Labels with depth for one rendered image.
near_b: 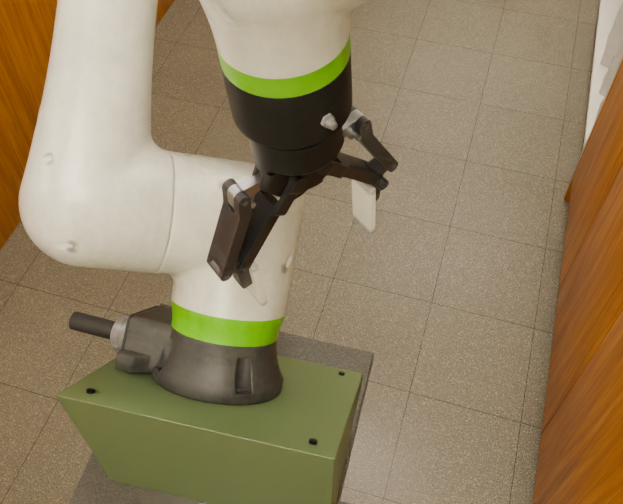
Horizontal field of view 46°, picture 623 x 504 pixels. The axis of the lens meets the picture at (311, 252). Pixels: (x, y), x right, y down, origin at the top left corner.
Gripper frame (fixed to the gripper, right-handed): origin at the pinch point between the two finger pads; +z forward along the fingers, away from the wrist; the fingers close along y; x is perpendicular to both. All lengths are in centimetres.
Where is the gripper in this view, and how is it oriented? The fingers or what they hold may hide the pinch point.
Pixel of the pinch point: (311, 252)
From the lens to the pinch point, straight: 72.5
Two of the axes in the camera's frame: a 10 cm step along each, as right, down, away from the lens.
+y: -8.0, 5.3, -2.8
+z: 0.7, 5.4, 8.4
